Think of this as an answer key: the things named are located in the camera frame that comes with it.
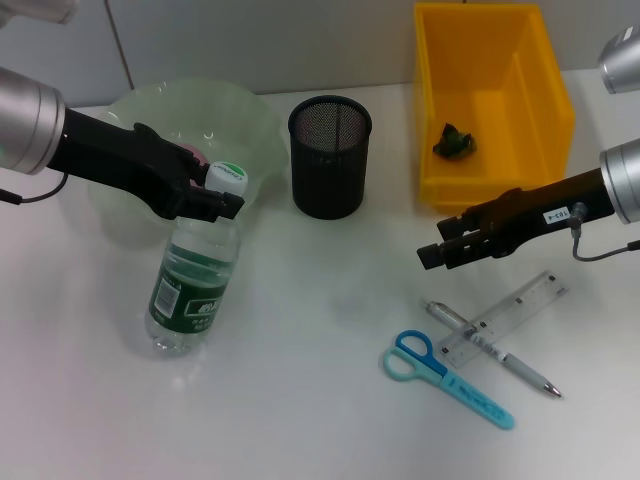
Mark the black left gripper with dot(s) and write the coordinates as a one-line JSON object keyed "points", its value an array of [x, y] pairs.
{"points": [[125, 160]]}

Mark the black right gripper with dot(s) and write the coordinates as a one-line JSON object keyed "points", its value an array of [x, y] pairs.
{"points": [[540, 210]]}

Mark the pink peach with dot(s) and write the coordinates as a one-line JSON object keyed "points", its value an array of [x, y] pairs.
{"points": [[197, 152]]}

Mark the clear green-label water bottle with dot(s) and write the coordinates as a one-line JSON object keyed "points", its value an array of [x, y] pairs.
{"points": [[195, 280]]}

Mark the green plastic wrapper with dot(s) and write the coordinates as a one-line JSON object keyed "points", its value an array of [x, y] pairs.
{"points": [[452, 142]]}

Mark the green glass fruit plate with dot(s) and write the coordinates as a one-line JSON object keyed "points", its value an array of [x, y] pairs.
{"points": [[240, 125]]}

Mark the transparent plastic ruler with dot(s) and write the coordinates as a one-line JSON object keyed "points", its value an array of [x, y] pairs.
{"points": [[520, 310]]}

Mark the black mesh pen cup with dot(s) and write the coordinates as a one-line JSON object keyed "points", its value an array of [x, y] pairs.
{"points": [[330, 185]]}

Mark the blue scissors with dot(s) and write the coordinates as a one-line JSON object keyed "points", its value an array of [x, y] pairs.
{"points": [[470, 395]]}

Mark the grey ballpoint pen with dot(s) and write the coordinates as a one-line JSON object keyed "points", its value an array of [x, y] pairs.
{"points": [[530, 375]]}

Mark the yellow plastic bin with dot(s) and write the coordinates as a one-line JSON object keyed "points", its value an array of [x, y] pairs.
{"points": [[500, 75]]}

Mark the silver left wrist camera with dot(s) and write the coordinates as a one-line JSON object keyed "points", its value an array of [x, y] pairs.
{"points": [[45, 10]]}

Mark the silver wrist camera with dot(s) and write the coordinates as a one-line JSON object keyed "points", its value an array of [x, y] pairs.
{"points": [[622, 65], [45, 10]]}

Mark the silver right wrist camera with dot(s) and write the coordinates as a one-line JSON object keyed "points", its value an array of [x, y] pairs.
{"points": [[622, 65]]}

